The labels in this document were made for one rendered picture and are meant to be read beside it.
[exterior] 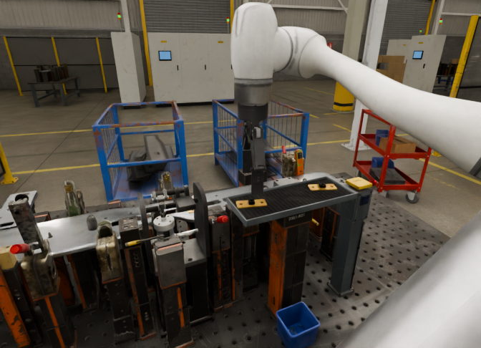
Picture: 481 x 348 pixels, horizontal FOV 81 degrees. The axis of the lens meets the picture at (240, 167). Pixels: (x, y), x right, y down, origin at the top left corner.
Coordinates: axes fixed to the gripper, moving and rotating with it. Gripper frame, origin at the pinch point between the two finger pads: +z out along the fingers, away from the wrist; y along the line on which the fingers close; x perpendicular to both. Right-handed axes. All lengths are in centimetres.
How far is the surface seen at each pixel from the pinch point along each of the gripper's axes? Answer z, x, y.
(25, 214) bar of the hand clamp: 6, 58, 0
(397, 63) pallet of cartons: 19, -830, 1080
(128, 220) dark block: 11.7, 34.4, 2.8
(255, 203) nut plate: 7.6, -1.2, -0.1
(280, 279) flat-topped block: 34.8, -9.1, -2.1
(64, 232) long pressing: 24, 60, 18
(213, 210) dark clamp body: 16.1, 10.3, 11.7
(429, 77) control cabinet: 50, -735, 781
